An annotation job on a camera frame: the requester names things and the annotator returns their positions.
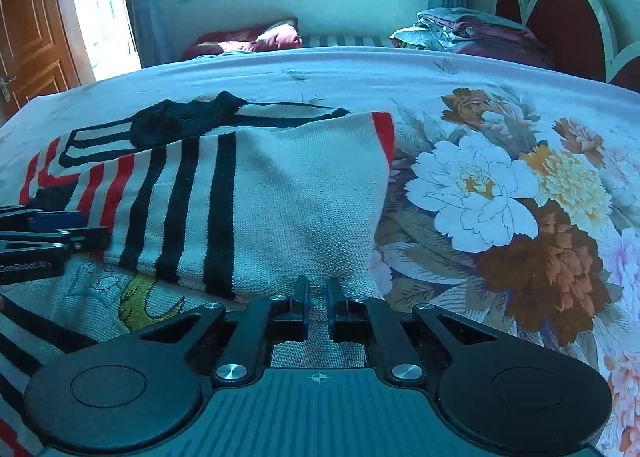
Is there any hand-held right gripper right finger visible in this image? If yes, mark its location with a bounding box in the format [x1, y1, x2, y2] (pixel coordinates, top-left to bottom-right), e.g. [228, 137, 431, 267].
[326, 277, 502, 386]

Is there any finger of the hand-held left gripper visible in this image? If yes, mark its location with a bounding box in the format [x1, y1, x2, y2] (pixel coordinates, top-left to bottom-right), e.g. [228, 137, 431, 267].
[0, 207, 84, 233]
[0, 227, 112, 254]

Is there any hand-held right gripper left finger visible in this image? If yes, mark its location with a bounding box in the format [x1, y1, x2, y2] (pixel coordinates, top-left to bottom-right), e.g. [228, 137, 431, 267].
[139, 276, 312, 386]

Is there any striped knit sweater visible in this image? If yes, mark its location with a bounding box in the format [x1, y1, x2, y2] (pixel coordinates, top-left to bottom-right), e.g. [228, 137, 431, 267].
[0, 91, 398, 457]

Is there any brown wooden door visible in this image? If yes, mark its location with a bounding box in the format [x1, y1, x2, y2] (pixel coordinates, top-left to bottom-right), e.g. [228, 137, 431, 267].
[0, 0, 97, 111]

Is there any floral bed sheet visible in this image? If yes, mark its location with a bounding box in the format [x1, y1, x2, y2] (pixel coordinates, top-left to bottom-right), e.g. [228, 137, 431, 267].
[0, 47, 640, 457]

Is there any striped mattress cover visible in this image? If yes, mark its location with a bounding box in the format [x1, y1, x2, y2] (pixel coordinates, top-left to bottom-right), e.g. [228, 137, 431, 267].
[302, 32, 397, 49]

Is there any dark red pillow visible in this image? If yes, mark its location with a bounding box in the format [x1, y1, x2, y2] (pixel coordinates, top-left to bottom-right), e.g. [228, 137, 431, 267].
[181, 17, 304, 61]

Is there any floral grey pillow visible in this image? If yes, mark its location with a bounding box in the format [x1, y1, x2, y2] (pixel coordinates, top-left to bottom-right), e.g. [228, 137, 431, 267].
[390, 26, 471, 54]

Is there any stack of folded blankets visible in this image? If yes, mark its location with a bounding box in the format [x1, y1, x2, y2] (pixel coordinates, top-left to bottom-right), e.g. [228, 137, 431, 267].
[450, 23, 557, 70]

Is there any folded grey blanket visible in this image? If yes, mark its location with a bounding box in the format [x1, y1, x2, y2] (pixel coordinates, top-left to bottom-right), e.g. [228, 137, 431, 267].
[416, 7, 526, 32]

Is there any red and white headboard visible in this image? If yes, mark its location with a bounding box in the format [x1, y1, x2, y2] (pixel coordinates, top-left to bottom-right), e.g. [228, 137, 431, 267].
[492, 0, 640, 88]

